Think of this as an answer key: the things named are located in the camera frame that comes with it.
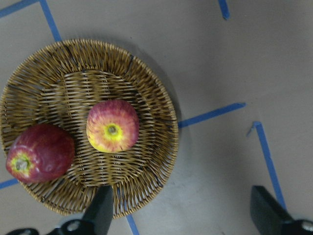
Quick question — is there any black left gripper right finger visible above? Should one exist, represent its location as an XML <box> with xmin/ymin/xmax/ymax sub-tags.
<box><xmin>250</xmin><ymin>186</ymin><xmax>313</xmax><ymax>235</ymax></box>

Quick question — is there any red yellow striped apple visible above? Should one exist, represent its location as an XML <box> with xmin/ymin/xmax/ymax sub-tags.
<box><xmin>86</xmin><ymin>99</ymin><xmax>139</xmax><ymax>153</ymax></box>

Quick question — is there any round woven wicker basket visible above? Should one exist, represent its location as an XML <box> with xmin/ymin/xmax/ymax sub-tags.
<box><xmin>0</xmin><ymin>39</ymin><xmax>179</xmax><ymax>218</ymax></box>

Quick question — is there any dark red apple in basket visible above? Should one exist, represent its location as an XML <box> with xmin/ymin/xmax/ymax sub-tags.
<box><xmin>6</xmin><ymin>123</ymin><xmax>75</xmax><ymax>183</ymax></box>

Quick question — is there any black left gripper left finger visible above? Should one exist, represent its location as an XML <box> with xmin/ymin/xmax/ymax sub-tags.
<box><xmin>51</xmin><ymin>186</ymin><xmax>113</xmax><ymax>235</ymax></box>

